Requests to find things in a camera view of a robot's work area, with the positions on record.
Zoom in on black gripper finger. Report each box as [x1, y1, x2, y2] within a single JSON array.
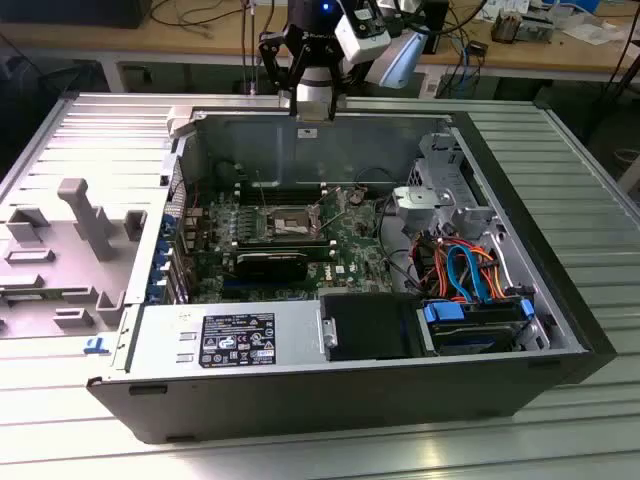
[[324, 60, 352, 123], [258, 27, 312, 119]]

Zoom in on silver CPU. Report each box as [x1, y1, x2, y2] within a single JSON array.
[[297, 102, 335, 122]]

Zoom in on CPU socket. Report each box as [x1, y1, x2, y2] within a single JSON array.
[[260, 201, 322, 242]]

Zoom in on black drive cover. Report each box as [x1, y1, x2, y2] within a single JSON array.
[[319, 293, 426, 362]]

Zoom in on wooden desk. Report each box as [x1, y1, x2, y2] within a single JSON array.
[[0, 0, 640, 84]]

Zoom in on silver disk bay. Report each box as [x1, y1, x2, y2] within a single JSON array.
[[408, 132, 501, 237]]

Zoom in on black speaker box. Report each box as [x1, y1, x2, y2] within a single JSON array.
[[423, 0, 451, 55]]

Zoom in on green motherboard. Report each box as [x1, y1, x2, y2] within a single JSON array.
[[184, 184, 401, 304]]

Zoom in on graphics card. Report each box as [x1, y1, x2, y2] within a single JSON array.
[[233, 249, 310, 282]]

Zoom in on brown finned heat sink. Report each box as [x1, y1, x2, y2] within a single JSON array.
[[491, 10, 521, 44]]

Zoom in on white carton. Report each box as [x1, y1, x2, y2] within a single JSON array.
[[477, 0, 532, 22]]

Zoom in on large black box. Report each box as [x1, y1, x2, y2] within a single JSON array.
[[0, 0, 154, 30]]

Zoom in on grey metal device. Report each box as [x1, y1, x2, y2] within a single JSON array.
[[517, 12, 557, 44]]

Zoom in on hard disk blue carrier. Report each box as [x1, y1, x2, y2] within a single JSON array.
[[417, 298, 537, 357]]

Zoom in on black office chair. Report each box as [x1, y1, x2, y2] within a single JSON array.
[[0, 47, 99, 166]]

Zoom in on white papers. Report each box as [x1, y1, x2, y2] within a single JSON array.
[[562, 19, 626, 47]]

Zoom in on silver power supply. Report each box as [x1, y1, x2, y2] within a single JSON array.
[[113, 299, 326, 374]]

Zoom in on black PC case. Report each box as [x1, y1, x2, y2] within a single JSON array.
[[85, 102, 617, 445]]

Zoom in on grey parts rack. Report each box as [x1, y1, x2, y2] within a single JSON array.
[[0, 177, 149, 341]]

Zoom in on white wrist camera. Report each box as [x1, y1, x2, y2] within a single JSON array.
[[333, 3, 392, 65]]

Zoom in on grey metal bracket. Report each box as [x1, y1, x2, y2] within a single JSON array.
[[391, 185, 457, 224]]

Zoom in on black cable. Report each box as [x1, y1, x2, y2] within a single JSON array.
[[375, 197, 419, 294]]

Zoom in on orange wire bundle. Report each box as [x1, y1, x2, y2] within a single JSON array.
[[412, 237, 451, 297]]

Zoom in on blue flat data cable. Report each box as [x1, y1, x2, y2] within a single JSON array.
[[445, 242, 490, 304]]

